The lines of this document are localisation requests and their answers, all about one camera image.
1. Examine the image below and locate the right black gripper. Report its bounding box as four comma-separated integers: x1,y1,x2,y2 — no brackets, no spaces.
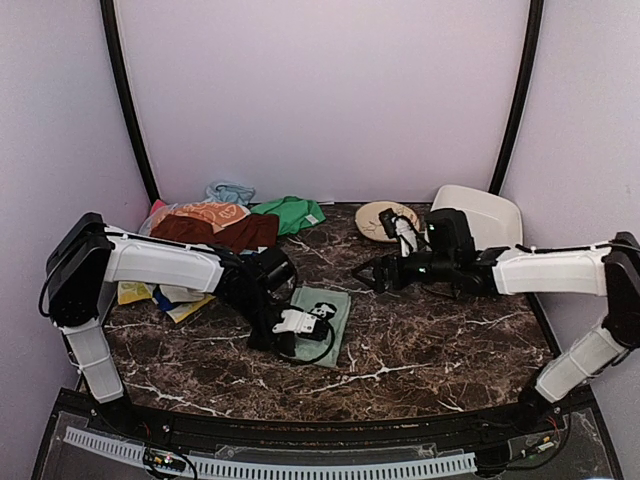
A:
352,247,456,294

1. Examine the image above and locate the mint green panda towel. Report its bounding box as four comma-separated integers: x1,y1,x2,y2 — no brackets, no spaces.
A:
291,286,351,368

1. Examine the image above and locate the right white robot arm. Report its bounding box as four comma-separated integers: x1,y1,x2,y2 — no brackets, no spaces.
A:
353,208,639,434

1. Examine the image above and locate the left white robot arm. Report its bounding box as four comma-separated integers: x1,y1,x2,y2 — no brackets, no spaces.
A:
38,212,296,436

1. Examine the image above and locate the dark red towel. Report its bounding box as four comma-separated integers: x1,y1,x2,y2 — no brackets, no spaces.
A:
151,214,279,254

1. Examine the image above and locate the beige bird ceramic plate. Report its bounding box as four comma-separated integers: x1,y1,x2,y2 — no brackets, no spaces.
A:
355,201,420,243

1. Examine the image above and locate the white yellow patterned towel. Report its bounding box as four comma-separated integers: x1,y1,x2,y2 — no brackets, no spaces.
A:
117,282,214,323

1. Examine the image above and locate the orange pink patterned towel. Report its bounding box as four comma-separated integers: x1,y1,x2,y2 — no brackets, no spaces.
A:
138,200,250,236

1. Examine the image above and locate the bright green towel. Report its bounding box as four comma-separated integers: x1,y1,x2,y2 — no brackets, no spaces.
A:
250,196,326,236

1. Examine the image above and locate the light blue towel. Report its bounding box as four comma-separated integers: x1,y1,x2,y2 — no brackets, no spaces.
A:
204,182,256,206

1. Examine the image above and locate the white plastic tub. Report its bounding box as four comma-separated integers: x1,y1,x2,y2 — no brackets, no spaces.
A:
432,185,523,250

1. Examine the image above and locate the small green circuit board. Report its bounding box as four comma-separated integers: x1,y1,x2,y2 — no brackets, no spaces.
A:
143,449,187,473

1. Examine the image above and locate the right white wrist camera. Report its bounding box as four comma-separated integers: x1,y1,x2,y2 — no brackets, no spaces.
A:
378,208,421,257

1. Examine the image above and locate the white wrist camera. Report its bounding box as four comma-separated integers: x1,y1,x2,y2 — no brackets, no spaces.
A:
378,208,421,257
272,309,329,341

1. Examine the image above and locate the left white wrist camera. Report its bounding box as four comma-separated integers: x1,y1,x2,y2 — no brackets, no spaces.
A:
272,309,329,341

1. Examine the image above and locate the black camera cable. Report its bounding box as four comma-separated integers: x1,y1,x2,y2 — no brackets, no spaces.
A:
279,319,337,365

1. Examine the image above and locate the white slotted cable duct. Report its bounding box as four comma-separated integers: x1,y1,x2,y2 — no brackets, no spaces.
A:
63,427,477,479

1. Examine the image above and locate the black front table rail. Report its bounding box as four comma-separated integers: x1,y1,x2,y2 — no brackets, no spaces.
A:
89,403,550,449

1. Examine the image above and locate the left black frame post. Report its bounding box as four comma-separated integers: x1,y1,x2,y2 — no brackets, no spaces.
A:
99,0,160,204

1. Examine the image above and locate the black frame post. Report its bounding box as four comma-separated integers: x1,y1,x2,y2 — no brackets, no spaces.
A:
488,0,545,195
99,0,160,204

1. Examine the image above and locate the right black frame post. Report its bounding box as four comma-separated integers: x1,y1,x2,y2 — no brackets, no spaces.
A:
488,0,545,195

